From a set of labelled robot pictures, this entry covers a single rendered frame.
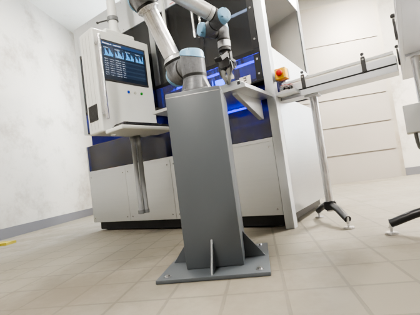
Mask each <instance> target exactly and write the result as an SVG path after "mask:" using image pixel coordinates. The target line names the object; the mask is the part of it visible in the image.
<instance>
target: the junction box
mask: <svg viewBox="0 0 420 315"><path fill-rule="evenodd" d="M402 110H403V113H404V120H405V125H406V131H407V134H408V135H409V134H414V133H420V102H417V103H414V104H408V105H404V106H403V107H402Z"/></svg>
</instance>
